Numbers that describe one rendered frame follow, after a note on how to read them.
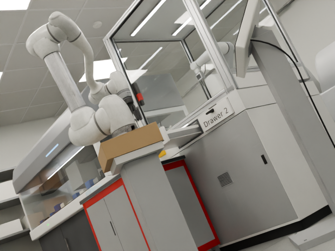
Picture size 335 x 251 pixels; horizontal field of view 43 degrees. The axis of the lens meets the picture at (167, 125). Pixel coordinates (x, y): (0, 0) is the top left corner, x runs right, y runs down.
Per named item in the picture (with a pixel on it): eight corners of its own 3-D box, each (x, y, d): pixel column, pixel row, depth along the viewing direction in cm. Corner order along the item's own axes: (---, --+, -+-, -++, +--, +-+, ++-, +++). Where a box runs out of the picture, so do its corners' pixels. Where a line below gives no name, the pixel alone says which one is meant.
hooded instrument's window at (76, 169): (105, 176, 350) (86, 127, 360) (31, 230, 476) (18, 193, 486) (200, 150, 427) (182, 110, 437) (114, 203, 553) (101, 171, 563)
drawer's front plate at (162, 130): (168, 141, 273) (161, 126, 276) (144, 158, 294) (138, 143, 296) (170, 141, 275) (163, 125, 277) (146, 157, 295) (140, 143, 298)
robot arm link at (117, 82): (132, 89, 293) (117, 98, 296) (123, 69, 296) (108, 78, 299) (126, 86, 282) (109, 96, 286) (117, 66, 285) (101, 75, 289)
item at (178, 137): (168, 139, 276) (164, 131, 278) (146, 154, 294) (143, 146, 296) (209, 130, 303) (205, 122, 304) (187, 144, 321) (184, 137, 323)
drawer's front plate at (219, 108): (233, 113, 273) (225, 97, 275) (204, 131, 293) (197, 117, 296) (234, 112, 274) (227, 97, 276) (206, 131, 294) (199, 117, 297)
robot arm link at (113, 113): (129, 122, 236) (113, 87, 240) (102, 137, 240) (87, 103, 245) (140, 124, 251) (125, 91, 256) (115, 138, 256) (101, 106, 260)
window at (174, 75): (226, 87, 278) (168, -32, 300) (153, 140, 339) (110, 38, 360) (226, 87, 279) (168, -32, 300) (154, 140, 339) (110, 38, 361)
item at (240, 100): (245, 108, 267) (235, 88, 270) (156, 167, 339) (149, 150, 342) (319, 93, 331) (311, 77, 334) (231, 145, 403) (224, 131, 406)
